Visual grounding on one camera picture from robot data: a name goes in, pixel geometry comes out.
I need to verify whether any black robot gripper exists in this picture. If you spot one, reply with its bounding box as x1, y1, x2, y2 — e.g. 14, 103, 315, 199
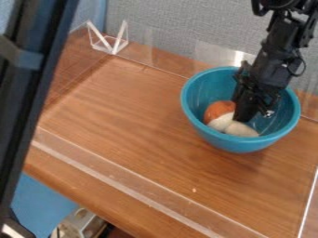
233, 41, 308, 123

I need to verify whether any clear acrylic barrier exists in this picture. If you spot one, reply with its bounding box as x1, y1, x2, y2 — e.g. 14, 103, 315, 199
33, 128, 269, 238
120, 29, 318, 122

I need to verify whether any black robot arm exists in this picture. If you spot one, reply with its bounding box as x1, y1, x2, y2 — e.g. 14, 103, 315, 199
0, 0, 318, 238

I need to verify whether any clear acrylic back barrier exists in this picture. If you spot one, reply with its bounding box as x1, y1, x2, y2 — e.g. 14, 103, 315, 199
120, 29, 318, 122

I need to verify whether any blue plastic bowl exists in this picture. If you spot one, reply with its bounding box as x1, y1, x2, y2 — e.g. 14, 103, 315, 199
181, 66, 301, 153

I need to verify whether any clear acrylic front barrier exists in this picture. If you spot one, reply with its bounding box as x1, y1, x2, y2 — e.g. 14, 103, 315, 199
33, 128, 269, 238

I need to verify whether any white device under table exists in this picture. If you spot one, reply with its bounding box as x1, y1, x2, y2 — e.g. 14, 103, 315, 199
50, 207, 108, 238

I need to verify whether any clear acrylic corner bracket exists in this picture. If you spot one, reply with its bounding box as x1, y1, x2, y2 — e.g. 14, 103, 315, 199
86, 20, 130, 55

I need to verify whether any white brown-capped toy mushroom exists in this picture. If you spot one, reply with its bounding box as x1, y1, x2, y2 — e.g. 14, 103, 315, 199
204, 100, 260, 138

